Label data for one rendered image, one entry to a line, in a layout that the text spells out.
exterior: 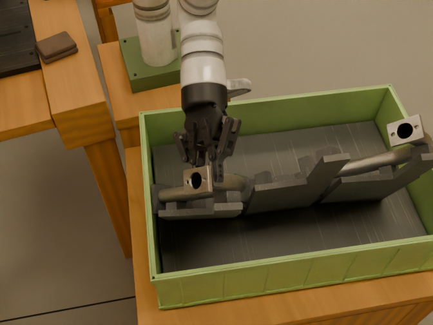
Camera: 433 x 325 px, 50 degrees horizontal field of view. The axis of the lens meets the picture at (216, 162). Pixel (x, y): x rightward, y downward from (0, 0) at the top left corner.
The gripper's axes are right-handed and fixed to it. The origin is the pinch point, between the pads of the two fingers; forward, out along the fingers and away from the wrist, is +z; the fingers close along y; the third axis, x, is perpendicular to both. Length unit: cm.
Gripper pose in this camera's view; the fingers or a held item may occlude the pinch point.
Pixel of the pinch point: (207, 176)
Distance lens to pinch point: 72.4
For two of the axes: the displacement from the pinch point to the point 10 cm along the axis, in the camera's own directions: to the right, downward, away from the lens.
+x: 6.9, 0.8, 7.2
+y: 7.2, -1.4, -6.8
